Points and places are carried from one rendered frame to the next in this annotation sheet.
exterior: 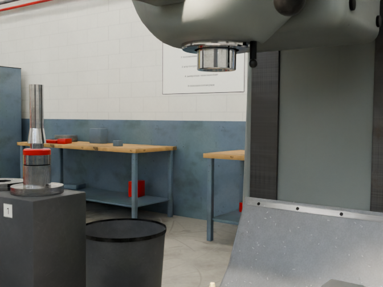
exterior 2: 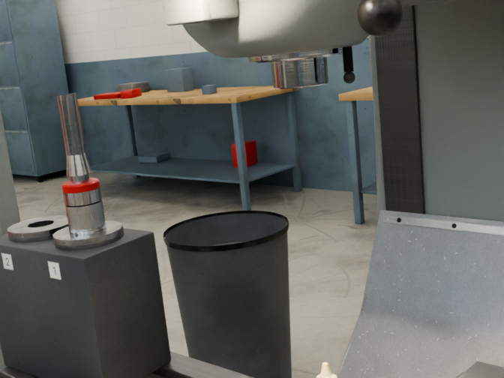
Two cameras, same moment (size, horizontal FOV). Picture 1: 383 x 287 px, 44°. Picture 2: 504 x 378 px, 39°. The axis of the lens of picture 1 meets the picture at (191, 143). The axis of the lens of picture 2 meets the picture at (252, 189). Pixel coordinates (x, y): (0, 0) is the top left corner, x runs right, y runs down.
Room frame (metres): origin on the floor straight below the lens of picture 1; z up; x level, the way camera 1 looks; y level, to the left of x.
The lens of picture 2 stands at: (-0.05, -0.05, 1.33)
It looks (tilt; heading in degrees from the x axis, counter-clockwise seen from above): 12 degrees down; 7
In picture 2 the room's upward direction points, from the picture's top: 6 degrees counter-clockwise
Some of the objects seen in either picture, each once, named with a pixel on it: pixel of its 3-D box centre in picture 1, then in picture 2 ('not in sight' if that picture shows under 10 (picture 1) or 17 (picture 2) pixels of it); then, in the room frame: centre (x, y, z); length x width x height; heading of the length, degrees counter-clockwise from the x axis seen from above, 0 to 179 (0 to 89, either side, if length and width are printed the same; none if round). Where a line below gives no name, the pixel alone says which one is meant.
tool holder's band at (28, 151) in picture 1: (36, 151); (81, 184); (0.82, 0.27, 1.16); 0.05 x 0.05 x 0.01
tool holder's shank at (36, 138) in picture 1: (36, 117); (73, 138); (0.82, 0.27, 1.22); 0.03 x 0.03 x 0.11
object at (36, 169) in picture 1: (37, 169); (85, 209); (0.82, 0.27, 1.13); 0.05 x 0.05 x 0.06
